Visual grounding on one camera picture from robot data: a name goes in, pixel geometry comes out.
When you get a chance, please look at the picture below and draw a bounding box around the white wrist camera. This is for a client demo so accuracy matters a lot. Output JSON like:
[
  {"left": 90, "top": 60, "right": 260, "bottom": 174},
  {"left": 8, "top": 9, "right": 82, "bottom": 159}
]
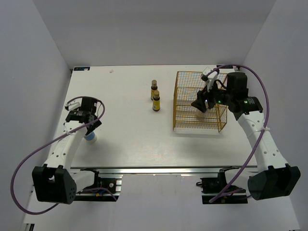
[
  {"left": 201, "top": 67, "right": 219, "bottom": 93},
  {"left": 64, "top": 100, "right": 81, "bottom": 111}
]

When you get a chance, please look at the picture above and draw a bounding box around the blue right corner sticker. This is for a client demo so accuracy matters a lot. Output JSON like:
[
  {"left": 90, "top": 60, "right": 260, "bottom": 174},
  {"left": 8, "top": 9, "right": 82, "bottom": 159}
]
[{"left": 216, "top": 64, "right": 233, "bottom": 69}]

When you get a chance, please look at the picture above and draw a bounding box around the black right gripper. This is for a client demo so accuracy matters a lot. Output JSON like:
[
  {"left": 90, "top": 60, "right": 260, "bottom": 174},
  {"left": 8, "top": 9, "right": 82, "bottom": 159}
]
[{"left": 191, "top": 78, "right": 233, "bottom": 113}]

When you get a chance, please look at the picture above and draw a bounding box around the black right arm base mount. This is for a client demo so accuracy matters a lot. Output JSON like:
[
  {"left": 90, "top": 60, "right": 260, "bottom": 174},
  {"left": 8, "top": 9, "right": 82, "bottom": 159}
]
[{"left": 196, "top": 167, "right": 249, "bottom": 205}]

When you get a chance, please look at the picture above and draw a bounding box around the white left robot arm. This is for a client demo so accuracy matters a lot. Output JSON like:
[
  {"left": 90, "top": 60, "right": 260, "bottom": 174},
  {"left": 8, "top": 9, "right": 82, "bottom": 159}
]
[{"left": 32, "top": 97, "right": 102, "bottom": 204}]

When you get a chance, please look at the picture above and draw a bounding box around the blue left corner sticker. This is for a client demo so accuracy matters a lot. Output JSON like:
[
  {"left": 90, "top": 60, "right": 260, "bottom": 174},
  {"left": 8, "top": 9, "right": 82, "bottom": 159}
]
[{"left": 73, "top": 66, "right": 90, "bottom": 71}]

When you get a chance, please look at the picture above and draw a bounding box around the white jar blue label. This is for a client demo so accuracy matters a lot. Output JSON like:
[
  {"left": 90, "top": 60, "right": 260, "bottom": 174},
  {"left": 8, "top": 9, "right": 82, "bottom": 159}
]
[{"left": 84, "top": 131, "right": 97, "bottom": 143}]

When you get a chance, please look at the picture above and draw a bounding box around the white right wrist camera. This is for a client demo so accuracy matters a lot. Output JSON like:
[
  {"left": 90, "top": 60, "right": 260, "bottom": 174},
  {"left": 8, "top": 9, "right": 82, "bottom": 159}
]
[{"left": 201, "top": 67, "right": 219, "bottom": 93}]

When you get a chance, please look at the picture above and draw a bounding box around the blue corner sticker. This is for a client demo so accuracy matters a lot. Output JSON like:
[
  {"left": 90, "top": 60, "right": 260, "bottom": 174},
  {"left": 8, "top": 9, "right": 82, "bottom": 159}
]
[
  {"left": 73, "top": 66, "right": 90, "bottom": 71},
  {"left": 216, "top": 64, "right": 233, "bottom": 69}
]

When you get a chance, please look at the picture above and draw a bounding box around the small yellow-label bottle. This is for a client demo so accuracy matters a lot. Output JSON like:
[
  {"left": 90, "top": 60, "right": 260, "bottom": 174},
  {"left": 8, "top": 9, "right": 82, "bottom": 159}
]
[
  {"left": 152, "top": 90, "right": 160, "bottom": 111},
  {"left": 151, "top": 79, "right": 158, "bottom": 100}
]

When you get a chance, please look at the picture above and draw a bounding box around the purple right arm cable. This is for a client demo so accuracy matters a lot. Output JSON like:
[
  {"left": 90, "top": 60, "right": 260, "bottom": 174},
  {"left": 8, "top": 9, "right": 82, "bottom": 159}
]
[{"left": 208, "top": 64, "right": 270, "bottom": 204}]

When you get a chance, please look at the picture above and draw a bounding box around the yellow wire rack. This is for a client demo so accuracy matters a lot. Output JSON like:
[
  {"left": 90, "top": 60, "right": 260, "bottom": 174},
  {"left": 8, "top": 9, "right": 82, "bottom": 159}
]
[{"left": 173, "top": 71, "right": 228, "bottom": 132}]

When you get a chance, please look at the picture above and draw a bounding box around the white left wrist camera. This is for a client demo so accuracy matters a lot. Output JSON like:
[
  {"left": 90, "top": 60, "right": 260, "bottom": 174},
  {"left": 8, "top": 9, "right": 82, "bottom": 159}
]
[{"left": 64, "top": 100, "right": 81, "bottom": 111}]

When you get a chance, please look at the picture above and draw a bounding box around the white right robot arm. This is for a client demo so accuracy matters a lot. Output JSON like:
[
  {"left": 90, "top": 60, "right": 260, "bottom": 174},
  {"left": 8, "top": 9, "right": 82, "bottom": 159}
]
[{"left": 191, "top": 71, "right": 301, "bottom": 203}]

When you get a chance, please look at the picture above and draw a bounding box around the white granule jar silver lid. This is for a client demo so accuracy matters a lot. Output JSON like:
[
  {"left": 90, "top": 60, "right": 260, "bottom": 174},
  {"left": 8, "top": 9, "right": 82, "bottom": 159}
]
[{"left": 196, "top": 110, "right": 207, "bottom": 121}]

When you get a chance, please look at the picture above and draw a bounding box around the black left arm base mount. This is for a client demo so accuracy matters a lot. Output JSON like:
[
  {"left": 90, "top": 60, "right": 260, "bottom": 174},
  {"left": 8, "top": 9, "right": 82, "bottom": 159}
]
[{"left": 71, "top": 168, "right": 122, "bottom": 202}]

